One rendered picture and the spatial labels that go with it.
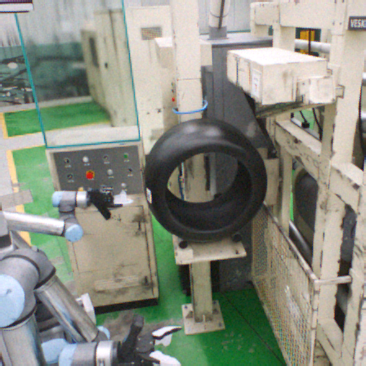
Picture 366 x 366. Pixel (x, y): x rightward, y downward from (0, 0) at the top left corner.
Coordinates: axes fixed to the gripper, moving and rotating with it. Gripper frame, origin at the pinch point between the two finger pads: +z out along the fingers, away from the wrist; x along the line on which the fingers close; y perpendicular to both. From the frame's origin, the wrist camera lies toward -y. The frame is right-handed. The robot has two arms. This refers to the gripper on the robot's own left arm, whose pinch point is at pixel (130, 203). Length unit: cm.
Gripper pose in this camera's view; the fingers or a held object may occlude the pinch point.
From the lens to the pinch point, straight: 187.2
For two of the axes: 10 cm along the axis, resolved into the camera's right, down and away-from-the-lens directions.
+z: 9.9, 0.1, 1.6
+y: 0.7, -9.2, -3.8
